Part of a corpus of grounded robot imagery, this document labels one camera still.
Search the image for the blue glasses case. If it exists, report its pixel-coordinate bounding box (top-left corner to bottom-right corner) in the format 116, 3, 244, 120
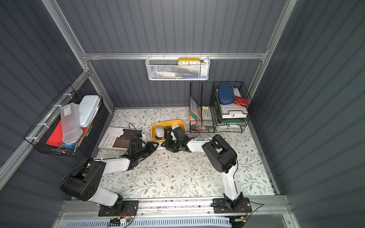
218, 83, 235, 105

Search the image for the black wire wall basket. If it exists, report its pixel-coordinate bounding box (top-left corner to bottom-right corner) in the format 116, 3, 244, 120
24, 86, 105, 157

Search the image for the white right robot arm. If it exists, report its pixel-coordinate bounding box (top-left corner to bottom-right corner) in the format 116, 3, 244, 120
161, 127, 252, 214

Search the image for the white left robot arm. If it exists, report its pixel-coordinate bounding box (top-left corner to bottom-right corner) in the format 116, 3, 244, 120
60, 137, 159, 217

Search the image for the green notebook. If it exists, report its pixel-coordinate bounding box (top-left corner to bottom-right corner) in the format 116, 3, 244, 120
218, 118, 246, 125

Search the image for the yellow clock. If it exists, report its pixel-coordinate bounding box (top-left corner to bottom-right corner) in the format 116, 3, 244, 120
178, 57, 201, 66

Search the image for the yellow plastic storage box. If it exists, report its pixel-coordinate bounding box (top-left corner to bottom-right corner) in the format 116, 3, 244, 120
151, 120, 185, 143

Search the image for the black mouse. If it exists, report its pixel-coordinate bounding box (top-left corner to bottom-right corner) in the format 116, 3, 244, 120
164, 126, 172, 135

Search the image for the red small box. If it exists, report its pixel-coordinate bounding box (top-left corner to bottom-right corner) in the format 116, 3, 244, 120
233, 96, 249, 107

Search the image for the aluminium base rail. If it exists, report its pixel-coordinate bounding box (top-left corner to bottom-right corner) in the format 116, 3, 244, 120
57, 195, 292, 220

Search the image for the white paper stack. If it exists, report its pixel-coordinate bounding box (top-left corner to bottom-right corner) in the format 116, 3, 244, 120
215, 87, 249, 118

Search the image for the black wire desk organizer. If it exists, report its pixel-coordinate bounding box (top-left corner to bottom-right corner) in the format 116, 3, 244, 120
190, 81, 251, 133

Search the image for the white mesh wall basket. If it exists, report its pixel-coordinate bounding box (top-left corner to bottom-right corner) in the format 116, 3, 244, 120
145, 56, 211, 81

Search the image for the grey white mouse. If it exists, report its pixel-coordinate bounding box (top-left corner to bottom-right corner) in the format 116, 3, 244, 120
155, 125, 165, 140

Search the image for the translucent plastic case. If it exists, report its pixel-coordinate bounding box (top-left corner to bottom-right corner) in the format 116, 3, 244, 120
60, 103, 83, 144

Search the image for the white interior design book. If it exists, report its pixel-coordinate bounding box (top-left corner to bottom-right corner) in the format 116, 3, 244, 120
98, 127, 143, 151

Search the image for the white plastic case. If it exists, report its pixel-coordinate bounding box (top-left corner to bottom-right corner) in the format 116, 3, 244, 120
78, 95, 100, 128

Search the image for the pink folder in organizer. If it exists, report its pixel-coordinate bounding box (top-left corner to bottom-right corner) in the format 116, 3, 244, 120
190, 97, 201, 125

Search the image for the red folder in basket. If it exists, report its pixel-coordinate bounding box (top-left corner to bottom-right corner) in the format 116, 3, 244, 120
46, 121, 63, 147

